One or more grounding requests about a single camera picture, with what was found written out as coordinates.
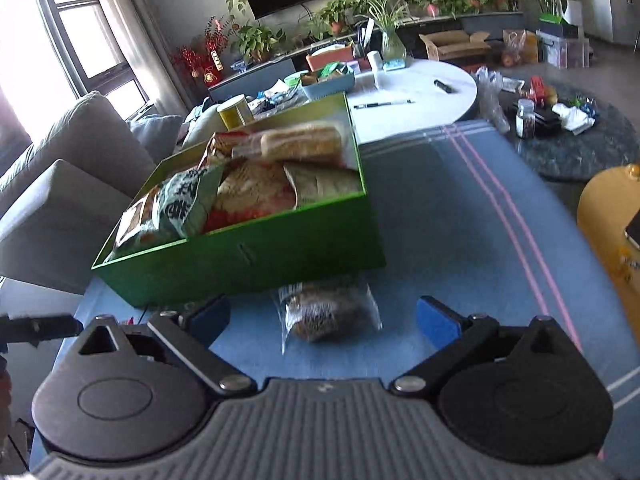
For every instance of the yellow wooden stool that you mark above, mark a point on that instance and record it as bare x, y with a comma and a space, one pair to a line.
607, 205

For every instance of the packaged bread slice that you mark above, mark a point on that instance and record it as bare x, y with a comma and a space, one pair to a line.
318, 141

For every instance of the green cardboard box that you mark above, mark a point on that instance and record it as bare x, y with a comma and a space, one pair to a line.
337, 236

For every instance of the yellow tin can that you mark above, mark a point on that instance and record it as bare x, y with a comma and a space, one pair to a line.
235, 112

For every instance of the red yellow snack packet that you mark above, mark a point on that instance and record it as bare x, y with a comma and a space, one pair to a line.
252, 190

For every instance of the white round coffee table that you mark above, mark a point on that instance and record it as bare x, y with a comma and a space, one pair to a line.
422, 95

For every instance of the clear storage bin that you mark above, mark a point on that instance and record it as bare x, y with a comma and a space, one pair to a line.
563, 53

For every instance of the small jar with white lid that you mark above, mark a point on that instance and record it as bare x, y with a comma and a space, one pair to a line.
525, 121

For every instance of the green chips bag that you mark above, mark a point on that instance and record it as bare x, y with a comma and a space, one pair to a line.
175, 209

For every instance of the open cardboard box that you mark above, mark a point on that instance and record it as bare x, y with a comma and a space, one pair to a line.
453, 44

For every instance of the blue plaid tablecloth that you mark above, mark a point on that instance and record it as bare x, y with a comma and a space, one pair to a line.
521, 394

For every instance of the black white pen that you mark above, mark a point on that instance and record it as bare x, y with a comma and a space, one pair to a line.
368, 106

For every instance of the blue plastic basket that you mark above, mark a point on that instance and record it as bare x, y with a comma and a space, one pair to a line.
315, 88

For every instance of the grey sofa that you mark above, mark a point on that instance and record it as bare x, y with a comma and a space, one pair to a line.
61, 198

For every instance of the glass vase with plant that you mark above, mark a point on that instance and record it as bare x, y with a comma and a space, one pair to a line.
388, 16

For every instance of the red flower decoration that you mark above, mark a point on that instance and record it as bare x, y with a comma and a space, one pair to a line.
201, 59

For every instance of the brown white snack packet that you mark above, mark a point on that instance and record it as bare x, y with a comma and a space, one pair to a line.
315, 184

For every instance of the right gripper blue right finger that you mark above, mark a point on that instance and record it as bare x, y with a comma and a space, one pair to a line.
437, 322

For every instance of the long tv cabinet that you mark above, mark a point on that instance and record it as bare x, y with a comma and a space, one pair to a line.
262, 76

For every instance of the orange box on table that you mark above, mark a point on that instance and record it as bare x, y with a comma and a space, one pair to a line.
335, 53

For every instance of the clear dark snack packet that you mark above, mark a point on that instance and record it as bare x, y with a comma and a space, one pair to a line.
327, 310

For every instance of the black marker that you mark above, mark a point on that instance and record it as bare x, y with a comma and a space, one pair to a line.
444, 87

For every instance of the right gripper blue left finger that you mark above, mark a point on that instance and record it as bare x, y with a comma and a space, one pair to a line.
205, 321

